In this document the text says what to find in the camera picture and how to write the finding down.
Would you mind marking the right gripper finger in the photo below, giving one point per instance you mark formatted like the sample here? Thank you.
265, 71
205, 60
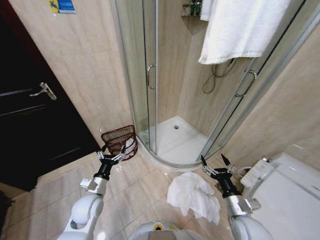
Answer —
208, 170
228, 165

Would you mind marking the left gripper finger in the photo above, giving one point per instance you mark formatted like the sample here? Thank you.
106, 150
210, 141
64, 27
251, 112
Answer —
119, 157
100, 155

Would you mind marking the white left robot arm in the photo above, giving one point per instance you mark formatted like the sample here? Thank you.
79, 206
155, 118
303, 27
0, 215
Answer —
86, 207

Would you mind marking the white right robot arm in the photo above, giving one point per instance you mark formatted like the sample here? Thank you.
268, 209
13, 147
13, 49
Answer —
243, 212

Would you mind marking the white cloth inside hamper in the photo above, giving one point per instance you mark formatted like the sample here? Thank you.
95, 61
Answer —
130, 145

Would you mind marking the brown wicker hamper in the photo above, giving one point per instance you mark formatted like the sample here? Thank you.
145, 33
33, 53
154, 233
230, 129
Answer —
117, 140

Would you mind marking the crumpled white used towel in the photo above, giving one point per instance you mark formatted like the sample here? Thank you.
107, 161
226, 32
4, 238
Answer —
193, 197

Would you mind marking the large white hanging towel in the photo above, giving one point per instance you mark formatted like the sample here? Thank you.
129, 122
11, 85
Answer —
240, 30

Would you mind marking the small white hanging towel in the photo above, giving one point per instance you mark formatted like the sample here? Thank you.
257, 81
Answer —
205, 11

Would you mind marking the white toilet control panel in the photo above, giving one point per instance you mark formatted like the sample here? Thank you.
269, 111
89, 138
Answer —
255, 172

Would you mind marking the white shower tray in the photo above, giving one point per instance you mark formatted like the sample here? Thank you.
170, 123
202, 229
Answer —
180, 145

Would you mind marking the chrome shower drain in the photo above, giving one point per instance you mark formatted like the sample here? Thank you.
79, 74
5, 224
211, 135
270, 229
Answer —
176, 127

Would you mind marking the dark wooden door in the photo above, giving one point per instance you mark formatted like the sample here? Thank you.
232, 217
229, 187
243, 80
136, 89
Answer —
37, 130

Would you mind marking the white toilet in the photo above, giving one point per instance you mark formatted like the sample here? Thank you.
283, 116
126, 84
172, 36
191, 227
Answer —
292, 200

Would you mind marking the curved glass shower door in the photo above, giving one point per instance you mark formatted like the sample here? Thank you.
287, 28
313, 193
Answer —
135, 75
250, 95

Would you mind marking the white robot front shell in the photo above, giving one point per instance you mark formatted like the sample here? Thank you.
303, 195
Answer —
160, 231

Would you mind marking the glass corner shelf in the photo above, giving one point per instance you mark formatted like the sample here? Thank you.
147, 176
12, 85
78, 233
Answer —
192, 18

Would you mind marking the green toiletry bottle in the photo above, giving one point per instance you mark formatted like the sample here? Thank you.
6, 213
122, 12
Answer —
192, 7
198, 7

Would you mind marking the blue and yellow wall sticker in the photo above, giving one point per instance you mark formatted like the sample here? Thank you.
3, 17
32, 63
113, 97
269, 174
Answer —
62, 5

